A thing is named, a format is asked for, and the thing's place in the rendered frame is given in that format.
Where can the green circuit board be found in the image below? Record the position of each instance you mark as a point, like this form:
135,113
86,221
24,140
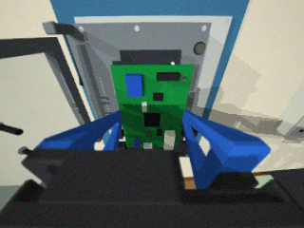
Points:
152,99

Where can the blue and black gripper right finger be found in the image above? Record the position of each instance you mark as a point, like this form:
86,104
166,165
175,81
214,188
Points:
230,150

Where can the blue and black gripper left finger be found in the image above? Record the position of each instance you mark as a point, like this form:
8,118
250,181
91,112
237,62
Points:
83,137

